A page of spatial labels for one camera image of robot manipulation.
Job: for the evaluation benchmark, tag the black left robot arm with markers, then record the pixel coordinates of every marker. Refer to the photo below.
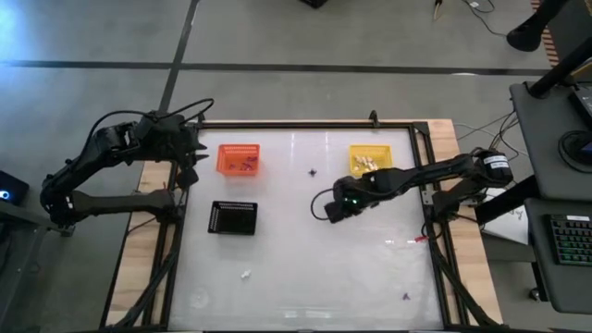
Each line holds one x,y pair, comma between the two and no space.
92,203

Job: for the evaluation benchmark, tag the red clip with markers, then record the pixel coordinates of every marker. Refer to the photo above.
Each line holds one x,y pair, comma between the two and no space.
421,239

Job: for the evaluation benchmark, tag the black frame clamp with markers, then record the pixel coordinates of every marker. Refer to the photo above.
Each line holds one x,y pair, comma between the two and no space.
201,119
373,116

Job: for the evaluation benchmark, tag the black laptop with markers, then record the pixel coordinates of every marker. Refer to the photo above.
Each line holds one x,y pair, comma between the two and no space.
583,99

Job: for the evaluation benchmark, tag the wooden slatted panel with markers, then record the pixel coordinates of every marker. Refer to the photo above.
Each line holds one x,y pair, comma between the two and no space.
549,46

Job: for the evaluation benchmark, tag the yellow plastic basket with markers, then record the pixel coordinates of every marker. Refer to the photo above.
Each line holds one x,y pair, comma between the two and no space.
370,150

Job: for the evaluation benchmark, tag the grey side desk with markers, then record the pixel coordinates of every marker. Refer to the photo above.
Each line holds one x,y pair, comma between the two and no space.
538,277
541,139

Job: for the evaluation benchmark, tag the orange plastic basket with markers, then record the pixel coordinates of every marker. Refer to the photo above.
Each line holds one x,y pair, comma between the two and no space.
238,150

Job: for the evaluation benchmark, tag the black plastic toy spider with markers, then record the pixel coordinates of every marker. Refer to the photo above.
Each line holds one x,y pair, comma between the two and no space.
312,172

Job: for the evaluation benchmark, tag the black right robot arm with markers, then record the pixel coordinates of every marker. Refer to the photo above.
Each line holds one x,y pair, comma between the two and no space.
439,176

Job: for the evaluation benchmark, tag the black plastic basket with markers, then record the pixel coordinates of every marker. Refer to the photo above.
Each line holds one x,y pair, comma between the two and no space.
232,217

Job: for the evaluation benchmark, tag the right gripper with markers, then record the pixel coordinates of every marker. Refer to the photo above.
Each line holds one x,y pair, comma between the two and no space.
349,196

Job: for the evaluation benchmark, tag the backlit black keyboard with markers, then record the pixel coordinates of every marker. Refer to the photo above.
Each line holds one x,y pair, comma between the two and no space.
572,240

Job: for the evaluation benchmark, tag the black round desk device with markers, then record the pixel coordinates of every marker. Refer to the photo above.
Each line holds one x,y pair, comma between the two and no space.
575,145

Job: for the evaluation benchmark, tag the white paper sheet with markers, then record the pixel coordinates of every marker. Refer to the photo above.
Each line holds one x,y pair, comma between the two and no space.
509,224

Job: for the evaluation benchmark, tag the black box with blue light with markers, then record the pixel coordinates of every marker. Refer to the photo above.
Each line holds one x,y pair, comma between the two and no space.
11,187

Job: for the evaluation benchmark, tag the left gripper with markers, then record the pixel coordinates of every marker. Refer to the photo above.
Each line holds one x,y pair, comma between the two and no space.
168,139

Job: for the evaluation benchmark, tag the dark grey metal stand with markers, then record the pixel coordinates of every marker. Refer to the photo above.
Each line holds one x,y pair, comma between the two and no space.
28,231

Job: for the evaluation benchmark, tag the wooden stick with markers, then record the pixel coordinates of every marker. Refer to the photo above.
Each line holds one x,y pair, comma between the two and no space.
437,9

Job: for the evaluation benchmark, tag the black floor object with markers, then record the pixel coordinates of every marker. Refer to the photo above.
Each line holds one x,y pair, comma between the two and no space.
314,3

